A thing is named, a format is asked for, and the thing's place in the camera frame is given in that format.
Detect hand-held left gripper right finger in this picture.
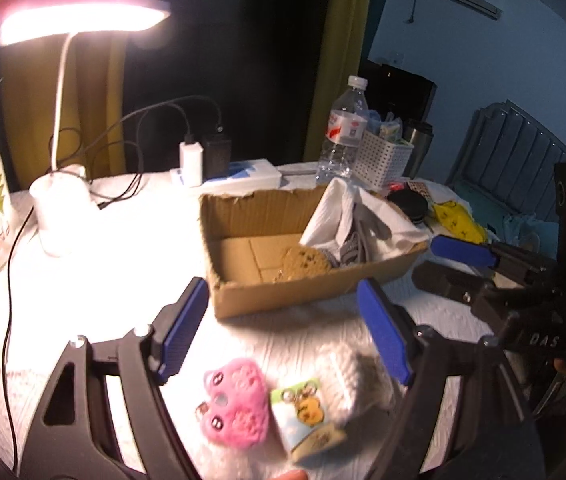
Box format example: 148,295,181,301
357,278,538,480

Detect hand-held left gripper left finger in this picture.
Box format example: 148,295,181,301
15,276,211,480

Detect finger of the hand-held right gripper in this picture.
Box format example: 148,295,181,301
411,260,494,308
430,234,561,286

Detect white knitted soft item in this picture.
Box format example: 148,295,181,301
318,342,396,424

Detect pink plush toy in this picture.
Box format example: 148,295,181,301
194,357,272,447

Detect cardboard box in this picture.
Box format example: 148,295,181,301
199,185,430,320

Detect small cartoon snack packet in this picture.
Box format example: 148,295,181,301
269,377,348,464

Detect yellow patterned cloth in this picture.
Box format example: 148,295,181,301
430,200,489,244

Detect light blue bedding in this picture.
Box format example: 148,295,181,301
502,214,560,250

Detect grey glove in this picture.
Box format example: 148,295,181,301
335,202,392,269

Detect grey padded headboard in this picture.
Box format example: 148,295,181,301
445,100,566,222

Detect brown cookie plush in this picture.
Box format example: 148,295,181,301
275,246,334,284

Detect steel mug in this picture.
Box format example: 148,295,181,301
403,120,435,179

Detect white plastic basket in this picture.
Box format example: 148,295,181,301
353,130,415,189

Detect white cloth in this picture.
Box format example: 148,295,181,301
300,178,434,262

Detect packets in basket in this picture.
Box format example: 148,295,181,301
365,109,404,142

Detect clear water bottle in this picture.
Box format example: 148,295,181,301
315,75,370,186

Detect white desk lamp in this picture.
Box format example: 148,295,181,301
0,0,172,259

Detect white charger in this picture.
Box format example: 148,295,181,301
179,142,205,187

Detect black appliance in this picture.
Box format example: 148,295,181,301
365,62,438,127

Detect white power strip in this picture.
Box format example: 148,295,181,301
170,159,282,196

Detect black power adapter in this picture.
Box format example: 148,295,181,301
202,132,232,181

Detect yellow curtain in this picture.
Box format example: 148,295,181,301
303,0,376,164
0,10,130,182

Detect black lamp cable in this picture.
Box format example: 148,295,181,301
0,200,36,475

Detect black adapter cable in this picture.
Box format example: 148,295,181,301
83,96,224,211

